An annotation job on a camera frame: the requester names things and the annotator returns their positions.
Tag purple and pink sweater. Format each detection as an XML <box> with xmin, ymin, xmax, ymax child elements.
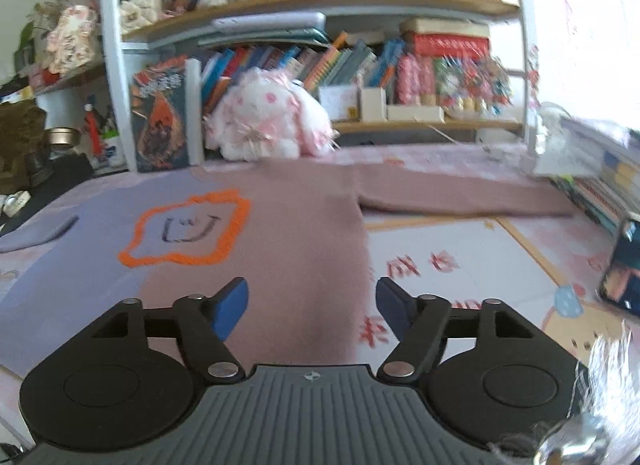
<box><xmin>1</xmin><ymin>159</ymin><xmax>574</xmax><ymax>376</ymax></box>

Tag pink checkered desk mat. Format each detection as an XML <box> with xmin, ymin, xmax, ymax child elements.
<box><xmin>1</xmin><ymin>146</ymin><xmax>622</xmax><ymax>443</ymax></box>

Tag white pen holder cup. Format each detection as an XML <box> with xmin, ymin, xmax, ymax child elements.
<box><xmin>101</xmin><ymin>131</ymin><xmax>126</xmax><ymax>168</ymax></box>

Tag pink white plush bunny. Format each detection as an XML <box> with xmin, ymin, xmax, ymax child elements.
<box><xmin>204</xmin><ymin>68</ymin><xmax>337</xmax><ymax>162</ymax></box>

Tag red tassel pendant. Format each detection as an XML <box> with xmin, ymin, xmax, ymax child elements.
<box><xmin>84</xmin><ymin>102</ymin><xmax>103</xmax><ymax>158</ymax></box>

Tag Harry Potter book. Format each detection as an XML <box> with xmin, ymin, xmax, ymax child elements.
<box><xmin>130</xmin><ymin>55</ymin><xmax>205</xmax><ymax>172</ymax></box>

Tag white wristwatch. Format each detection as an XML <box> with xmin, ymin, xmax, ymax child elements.
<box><xmin>1</xmin><ymin>191</ymin><xmax>30</xmax><ymax>218</ymax></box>

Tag metal bowl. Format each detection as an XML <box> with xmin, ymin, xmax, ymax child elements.
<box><xmin>44</xmin><ymin>126</ymin><xmax>81</xmax><ymax>150</ymax></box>

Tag olive brown jacket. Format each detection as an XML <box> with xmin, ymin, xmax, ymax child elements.
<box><xmin>0</xmin><ymin>100</ymin><xmax>47</xmax><ymax>194</ymax></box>

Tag stack of books on desk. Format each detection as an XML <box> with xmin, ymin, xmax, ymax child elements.
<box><xmin>532</xmin><ymin>107</ymin><xmax>639</xmax><ymax>234</ymax></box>

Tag white metal bookshelf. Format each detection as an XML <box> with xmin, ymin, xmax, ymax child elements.
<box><xmin>34</xmin><ymin>0</ymin><xmax>539</xmax><ymax>166</ymax></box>

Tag pink bunny charm ornament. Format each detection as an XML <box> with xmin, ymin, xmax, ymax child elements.
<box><xmin>47</xmin><ymin>6</ymin><xmax>98</xmax><ymax>76</ymax></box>

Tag cream quilted pearl handbag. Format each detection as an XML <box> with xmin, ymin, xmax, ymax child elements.
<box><xmin>119</xmin><ymin>0</ymin><xmax>163</xmax><ymax>35</ymax></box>

